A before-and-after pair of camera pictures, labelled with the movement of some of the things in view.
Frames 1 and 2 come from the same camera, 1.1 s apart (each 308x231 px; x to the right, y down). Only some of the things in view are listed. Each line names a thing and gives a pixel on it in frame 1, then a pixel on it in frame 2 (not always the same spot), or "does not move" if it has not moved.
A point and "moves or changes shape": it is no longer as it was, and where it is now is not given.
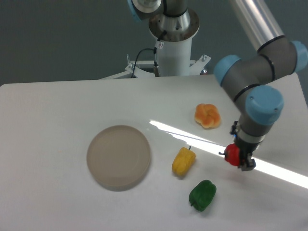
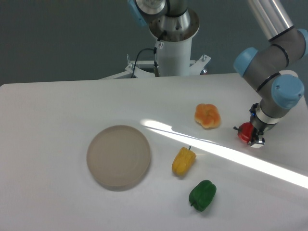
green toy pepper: x=202 y=194 does not move
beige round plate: x=118 y=158 does not move
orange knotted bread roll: x=207 y=115 does not move
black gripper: x=246 y=147 to x=260 y=127
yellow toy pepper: x=183 y=160 does not move
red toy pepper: x=232 y=154 moves or changes shape
